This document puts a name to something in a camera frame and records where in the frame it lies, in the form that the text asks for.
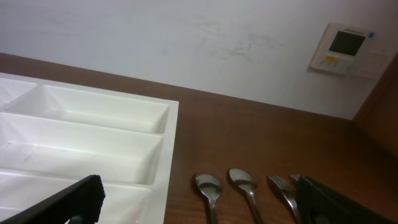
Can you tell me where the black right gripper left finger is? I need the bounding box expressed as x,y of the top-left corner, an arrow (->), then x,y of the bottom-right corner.
2,175 -> 106,224

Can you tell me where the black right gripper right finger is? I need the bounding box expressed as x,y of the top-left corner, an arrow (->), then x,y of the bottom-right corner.
295,176 -> 395,224

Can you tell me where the steel spoon tray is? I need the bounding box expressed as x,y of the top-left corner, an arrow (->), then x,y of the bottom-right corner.
195,173 -> 223,224

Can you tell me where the steel fork inner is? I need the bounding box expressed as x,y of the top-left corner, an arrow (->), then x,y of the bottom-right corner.
267,175 -> 302,224

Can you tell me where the steel fork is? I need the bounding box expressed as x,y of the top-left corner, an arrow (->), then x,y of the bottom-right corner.
289,174 -> 301,184
267,175 -> 302,224

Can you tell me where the steel fork outer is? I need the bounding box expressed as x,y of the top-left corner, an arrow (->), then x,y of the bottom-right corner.
289,174 -> 301,184

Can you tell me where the white plastic cutlery tray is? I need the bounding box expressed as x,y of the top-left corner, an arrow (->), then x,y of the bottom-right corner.
1,73 -> 178,223

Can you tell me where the white wall control panel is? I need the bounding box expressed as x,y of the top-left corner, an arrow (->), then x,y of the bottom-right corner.
309,22 -> 387,79

